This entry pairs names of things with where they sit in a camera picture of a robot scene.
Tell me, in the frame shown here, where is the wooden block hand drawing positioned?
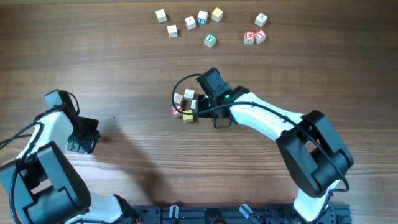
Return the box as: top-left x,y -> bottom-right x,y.
191,100 -> 197,111

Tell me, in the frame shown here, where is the yellow letter K block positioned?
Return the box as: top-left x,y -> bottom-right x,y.
183,110 -> 193,123

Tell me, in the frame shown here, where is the wooden block blue side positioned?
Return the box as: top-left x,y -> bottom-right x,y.
173,93 -> 184,105

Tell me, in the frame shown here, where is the red letter I block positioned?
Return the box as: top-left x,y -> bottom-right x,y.
171,105 -> 183,118

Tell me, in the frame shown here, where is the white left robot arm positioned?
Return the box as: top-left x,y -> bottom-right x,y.
1,90 -> 142,223

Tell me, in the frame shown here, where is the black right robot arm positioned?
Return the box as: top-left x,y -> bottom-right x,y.
197,68 -> 354,223

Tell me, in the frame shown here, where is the green letter V block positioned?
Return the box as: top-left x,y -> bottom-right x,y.
204,34 -> 216,48

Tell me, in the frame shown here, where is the red letter M block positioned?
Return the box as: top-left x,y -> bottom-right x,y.
244,31 -> 255,45

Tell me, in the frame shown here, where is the red letter Y block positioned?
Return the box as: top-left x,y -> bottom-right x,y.
254,29 -> 267,44

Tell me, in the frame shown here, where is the wooden block green side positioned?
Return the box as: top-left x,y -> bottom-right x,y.
167,25 -> 178,38

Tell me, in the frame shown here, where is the wooden block red drawing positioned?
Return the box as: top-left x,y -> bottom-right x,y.
185,16 -> 197,30

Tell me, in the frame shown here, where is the blue letter P block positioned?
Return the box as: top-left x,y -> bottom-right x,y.
197,11 -> 208,24

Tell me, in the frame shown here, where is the yellow top wooden block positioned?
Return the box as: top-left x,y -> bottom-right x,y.
211,7 -> 223,22

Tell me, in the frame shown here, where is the wooden block red number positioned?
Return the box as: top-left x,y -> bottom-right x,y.
255,12 -> 268,27

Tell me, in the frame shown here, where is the plain wooden block far left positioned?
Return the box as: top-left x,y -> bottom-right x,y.
155,9 -> 167,23

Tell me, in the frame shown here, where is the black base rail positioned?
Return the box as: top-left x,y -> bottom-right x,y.
133,203 -> 352,224

